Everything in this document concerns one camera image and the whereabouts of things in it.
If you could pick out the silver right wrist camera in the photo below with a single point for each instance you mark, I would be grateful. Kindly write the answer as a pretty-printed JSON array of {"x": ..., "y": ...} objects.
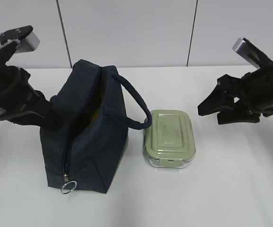
[{"x": 249, "y": 52}]

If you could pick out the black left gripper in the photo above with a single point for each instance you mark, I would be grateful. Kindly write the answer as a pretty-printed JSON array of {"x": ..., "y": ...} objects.
[{"x": 19, "y": 102}]

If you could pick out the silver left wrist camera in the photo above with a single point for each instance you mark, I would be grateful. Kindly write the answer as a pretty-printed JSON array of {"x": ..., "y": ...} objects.
[{"x": 24, "y": 37}]

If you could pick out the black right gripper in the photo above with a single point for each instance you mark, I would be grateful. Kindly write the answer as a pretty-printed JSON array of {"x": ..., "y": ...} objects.
[{"x": 254, "y": 91}]

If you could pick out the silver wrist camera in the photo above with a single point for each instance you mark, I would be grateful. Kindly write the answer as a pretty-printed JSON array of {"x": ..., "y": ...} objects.
[
  {"x": 24, "y": 37},
  {"x": 249, "y": 52}
]

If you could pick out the navy blue lunch bag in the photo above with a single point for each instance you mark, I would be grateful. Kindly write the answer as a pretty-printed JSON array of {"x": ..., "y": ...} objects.
[{"x": 98, "y": 107}]

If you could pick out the green lidded glass food container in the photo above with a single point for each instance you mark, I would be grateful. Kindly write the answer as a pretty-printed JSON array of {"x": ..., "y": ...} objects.
[{"x": 169, "y": 142}]

